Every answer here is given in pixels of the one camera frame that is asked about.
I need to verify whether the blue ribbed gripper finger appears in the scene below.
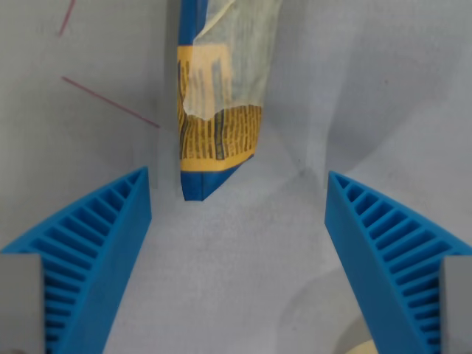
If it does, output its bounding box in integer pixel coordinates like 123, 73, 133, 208
324, 171, 472, 354
0, 166, 153, 354

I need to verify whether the blue and yellow bag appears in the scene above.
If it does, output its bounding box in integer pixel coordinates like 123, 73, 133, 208
176, 0, 285, 202

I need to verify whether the masking tape strip on bag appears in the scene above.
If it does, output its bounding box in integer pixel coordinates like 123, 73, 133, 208
183, 0, 284, 122

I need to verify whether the large cream masking tape roll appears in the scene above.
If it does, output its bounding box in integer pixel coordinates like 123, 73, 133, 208
347, 339, 378, 354

